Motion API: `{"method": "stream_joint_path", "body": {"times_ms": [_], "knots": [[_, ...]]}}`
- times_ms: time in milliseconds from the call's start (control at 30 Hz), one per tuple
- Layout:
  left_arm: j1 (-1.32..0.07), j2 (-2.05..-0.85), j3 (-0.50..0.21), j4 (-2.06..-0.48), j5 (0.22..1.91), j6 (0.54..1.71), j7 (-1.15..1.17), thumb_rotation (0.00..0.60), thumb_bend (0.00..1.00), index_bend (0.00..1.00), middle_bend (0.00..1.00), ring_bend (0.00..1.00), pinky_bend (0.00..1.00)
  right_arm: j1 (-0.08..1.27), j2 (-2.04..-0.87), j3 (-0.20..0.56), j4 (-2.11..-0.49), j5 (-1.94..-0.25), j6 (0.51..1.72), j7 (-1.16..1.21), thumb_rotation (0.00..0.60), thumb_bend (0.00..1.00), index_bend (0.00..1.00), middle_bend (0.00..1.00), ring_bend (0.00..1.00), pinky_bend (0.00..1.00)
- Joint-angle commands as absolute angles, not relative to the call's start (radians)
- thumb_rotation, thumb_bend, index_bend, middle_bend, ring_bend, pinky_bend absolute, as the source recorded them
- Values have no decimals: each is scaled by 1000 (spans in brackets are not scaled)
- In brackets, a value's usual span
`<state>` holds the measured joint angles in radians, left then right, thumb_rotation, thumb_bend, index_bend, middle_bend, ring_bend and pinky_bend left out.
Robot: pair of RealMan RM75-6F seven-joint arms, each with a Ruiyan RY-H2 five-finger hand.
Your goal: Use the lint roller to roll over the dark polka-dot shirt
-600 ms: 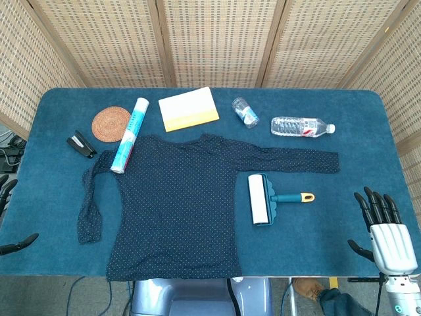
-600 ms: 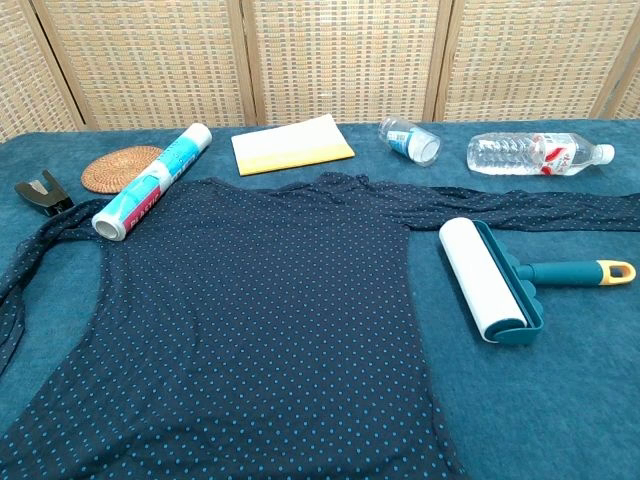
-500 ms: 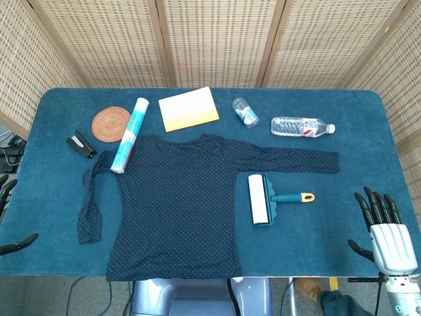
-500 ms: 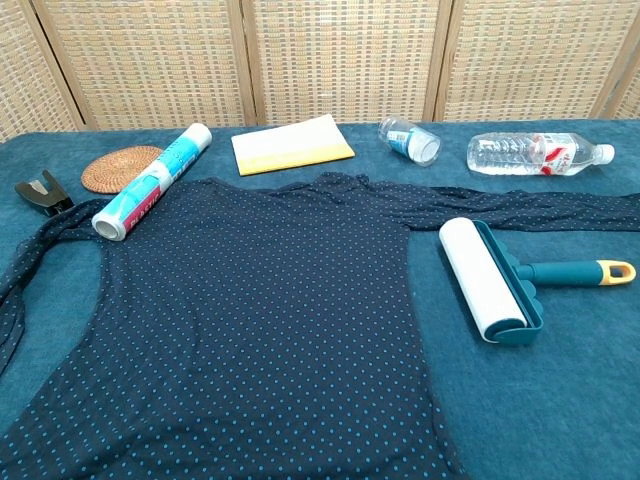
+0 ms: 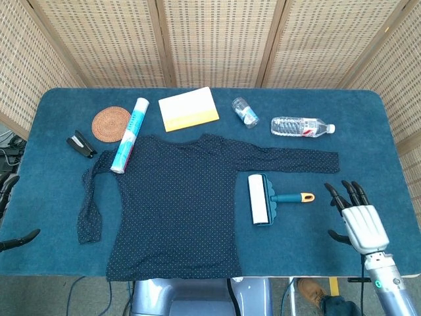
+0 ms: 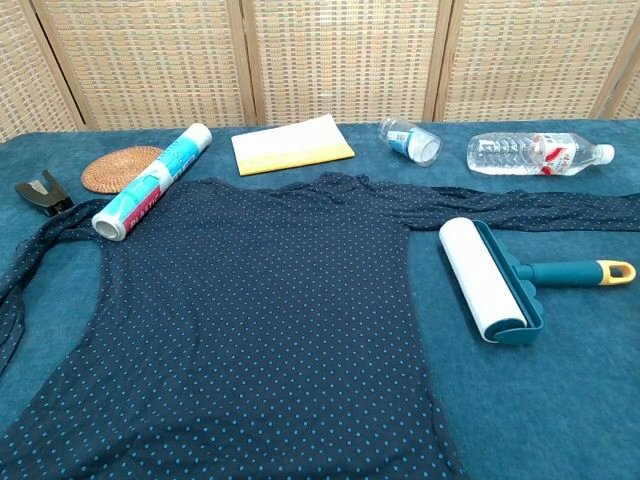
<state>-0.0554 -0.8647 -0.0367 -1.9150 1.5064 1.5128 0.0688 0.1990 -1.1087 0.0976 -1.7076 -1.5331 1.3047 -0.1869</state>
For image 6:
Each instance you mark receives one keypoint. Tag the round woven rattan coaster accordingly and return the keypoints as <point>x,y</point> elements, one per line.
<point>112,167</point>

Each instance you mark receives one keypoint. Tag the small clear plastic bottle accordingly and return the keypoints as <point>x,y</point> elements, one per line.
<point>410,142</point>

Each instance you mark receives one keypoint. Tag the teal table cloth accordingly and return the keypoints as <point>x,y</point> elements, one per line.
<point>550,400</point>

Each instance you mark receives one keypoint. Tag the clear water bottle red label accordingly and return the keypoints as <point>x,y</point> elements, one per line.
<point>520,155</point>

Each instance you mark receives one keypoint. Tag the black stapler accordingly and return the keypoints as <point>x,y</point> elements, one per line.
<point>46,199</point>

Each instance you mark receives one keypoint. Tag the plastic wrap roll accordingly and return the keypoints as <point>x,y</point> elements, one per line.
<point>150,185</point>

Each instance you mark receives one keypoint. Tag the white and yellow notepad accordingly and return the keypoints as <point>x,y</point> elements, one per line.
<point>290,145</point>

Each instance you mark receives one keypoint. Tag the navy blue dotted shirt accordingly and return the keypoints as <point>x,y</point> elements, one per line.
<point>250,300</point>

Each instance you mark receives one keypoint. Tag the woven bamboo folding screen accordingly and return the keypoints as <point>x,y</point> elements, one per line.
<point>340,60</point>

